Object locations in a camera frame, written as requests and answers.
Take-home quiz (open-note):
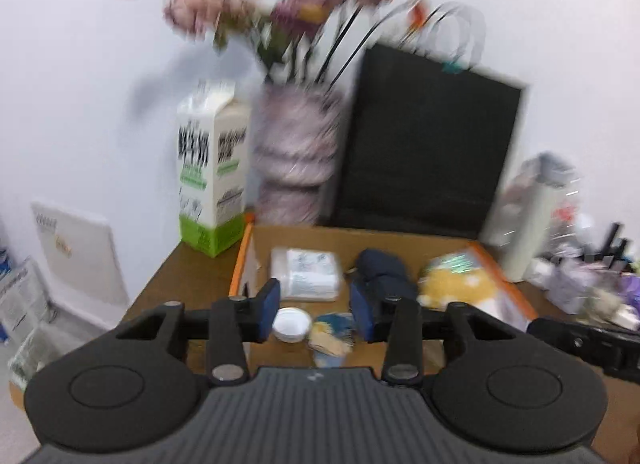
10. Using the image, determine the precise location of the dark blue zipper pouch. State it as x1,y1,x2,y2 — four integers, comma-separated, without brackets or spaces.
352,248,418,302

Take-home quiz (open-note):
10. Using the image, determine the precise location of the black paper bag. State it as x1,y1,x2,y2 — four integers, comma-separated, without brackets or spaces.
326,2,525,239

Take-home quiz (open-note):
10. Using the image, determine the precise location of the white thermos bottle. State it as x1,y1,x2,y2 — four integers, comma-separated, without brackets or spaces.
483,152,580,283

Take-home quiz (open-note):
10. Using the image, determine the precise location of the white paper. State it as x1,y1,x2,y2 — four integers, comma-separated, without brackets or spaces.
308,312,355,369

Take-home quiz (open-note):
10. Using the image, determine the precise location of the teal binder clip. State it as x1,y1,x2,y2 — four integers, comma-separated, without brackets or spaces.
442,62,464,75

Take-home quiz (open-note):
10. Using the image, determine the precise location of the small white cup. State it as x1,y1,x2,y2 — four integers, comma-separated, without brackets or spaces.
272,307,312,343

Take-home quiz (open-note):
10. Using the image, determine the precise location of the white green milk carton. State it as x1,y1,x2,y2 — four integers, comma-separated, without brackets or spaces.
177,80,250,257

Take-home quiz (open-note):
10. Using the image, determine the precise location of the purple marbled vase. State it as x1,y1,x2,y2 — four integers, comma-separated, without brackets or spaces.
250,83,343,225

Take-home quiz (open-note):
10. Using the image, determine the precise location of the white translucent plastic box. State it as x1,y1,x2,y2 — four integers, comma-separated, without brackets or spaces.
270,247,343,301

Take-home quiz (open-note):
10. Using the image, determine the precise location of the white wall heater panel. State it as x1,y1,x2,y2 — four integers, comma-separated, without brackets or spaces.
30,201,129,308

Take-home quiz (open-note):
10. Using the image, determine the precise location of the white and tan plush toy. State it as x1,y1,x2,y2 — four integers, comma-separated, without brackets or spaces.
418,257,529,332

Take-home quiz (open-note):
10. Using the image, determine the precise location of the red cardboard box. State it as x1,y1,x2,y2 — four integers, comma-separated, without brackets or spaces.
229,223,537,371

